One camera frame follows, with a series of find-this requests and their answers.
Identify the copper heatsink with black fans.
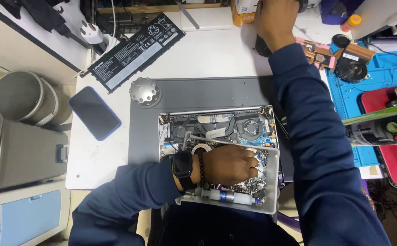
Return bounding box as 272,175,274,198
296,33,377,83

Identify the black laptop battery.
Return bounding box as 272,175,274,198
81,13,186,95

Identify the smartphone with blue case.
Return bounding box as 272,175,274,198
68,86,122,141

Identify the person's left hand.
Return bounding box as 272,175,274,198
202,145,267,187

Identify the opened silver laptop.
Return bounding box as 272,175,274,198
157,105,285,187

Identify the orange container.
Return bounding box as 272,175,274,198
232,0,258,27

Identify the grey cylindrical bin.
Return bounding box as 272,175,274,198
0,70,59,126

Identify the white plastic parts tray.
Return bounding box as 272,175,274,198
175,135,281,215

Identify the tangle of black cables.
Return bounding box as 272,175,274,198
365,177,397,236

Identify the person's right hand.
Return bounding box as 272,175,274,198
254,0,302,54

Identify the white tape roll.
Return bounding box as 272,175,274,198
191,143,213,155

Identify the grey metal strip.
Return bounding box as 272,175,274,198
175,1,200,30

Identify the person's dark lap clothing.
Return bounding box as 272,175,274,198
147,201,301,246

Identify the grey plastic storage box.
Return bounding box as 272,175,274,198
0,111,69,196

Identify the blue repair mat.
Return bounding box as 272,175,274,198
324,42,397,169

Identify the black bead bracelet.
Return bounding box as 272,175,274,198
197,152,206,187

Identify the red laptop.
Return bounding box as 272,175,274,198
360,85,397,189

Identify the small bottle with orange cap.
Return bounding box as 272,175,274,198
340,14,362,33

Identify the black smartwatch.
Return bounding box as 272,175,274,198
172,150,196,190

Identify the white power plug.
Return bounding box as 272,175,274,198
80,19,104,45

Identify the round silver metal knob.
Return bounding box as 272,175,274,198
129,77,161,105

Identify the cluttered shelf with electronics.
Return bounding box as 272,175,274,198
93,0,232,35

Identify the grey work mat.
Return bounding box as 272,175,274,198
128,76,295,182

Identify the silver laptop lid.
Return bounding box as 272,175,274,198
350,0,397,42

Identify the white flat box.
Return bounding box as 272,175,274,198
180,6,233,32

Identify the black round fan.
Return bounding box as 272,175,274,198
255,33,273,58

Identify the thermal paste syringe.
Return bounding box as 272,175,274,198
194,187,257,206

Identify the green spray can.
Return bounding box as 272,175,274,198
342,102,397,148

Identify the white cabinet with blue drawers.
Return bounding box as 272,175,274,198
0,180,71,246

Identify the black cloth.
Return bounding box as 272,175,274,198
0,0,73,39

